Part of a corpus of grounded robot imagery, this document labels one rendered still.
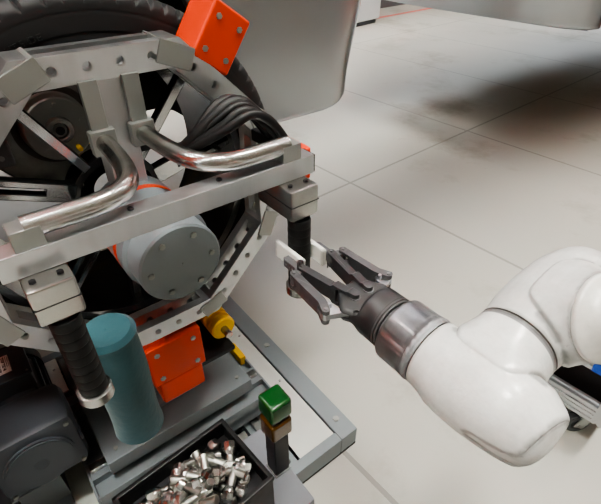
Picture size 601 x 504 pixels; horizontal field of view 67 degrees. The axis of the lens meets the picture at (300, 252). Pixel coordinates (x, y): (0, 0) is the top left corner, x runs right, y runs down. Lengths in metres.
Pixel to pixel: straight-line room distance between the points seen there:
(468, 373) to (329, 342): 1.21
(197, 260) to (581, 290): 0.50
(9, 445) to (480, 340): 0.94
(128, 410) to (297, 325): 1.00
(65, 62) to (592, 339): 0.70
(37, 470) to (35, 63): 0.84
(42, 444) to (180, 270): 0.58
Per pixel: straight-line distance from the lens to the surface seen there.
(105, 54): 0.71
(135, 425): 0.90
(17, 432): 1.16
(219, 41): 0.77
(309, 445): 1.37
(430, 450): 1.50
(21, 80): 0.69
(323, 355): 1.66
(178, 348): 0.99
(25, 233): 0.54
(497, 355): 0.54
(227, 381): 1.32
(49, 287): 0.55
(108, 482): 1.33
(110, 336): 0.77
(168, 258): 0.67
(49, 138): 0.83
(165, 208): 0.58
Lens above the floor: 1.26
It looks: 37 degrees down
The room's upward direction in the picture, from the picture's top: straight up
